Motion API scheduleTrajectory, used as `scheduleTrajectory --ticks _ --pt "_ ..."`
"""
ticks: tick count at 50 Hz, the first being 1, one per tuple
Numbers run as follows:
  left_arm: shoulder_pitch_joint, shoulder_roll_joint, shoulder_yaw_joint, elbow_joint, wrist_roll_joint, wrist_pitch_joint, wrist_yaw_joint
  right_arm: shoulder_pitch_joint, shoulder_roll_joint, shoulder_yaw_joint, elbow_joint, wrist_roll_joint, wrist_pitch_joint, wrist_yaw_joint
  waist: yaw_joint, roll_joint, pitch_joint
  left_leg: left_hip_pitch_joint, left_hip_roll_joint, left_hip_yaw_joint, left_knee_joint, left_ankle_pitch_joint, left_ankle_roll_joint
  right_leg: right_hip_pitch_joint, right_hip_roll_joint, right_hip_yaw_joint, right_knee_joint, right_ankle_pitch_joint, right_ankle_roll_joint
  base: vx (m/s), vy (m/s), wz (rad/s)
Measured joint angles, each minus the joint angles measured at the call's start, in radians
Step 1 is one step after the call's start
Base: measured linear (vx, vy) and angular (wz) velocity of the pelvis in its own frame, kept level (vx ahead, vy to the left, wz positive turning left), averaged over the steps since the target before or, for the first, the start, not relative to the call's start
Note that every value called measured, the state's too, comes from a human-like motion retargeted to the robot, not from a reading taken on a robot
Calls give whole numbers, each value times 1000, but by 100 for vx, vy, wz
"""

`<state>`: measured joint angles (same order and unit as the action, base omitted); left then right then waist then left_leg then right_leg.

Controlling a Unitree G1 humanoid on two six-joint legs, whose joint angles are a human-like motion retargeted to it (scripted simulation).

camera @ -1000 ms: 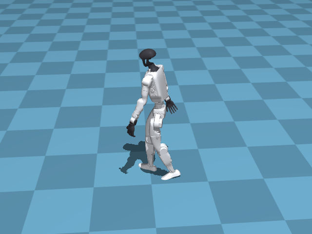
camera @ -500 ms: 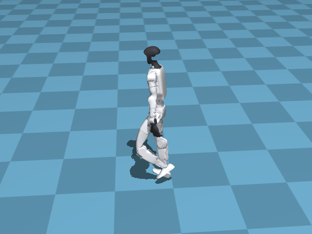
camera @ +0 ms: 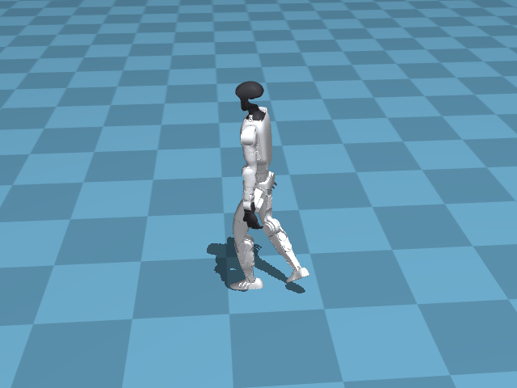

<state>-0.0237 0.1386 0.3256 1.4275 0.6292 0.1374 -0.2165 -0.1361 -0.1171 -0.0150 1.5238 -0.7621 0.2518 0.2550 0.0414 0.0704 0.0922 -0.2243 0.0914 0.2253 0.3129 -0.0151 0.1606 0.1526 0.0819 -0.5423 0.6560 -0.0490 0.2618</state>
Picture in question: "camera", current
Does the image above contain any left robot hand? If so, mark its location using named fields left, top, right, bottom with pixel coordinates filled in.
left=243, top=202, right=263, bottom=229

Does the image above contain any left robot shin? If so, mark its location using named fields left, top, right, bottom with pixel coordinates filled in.
left=234, top=241, right=255, bottom=283

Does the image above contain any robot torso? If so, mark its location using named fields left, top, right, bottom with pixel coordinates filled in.
left=240, top=108, right=273, bottom=199

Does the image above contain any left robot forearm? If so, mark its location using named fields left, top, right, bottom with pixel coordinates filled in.
left=242, top=169, right=256, bottom=211

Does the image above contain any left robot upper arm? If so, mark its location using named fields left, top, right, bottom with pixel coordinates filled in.
left=240, top=126, right=258, bottom=176

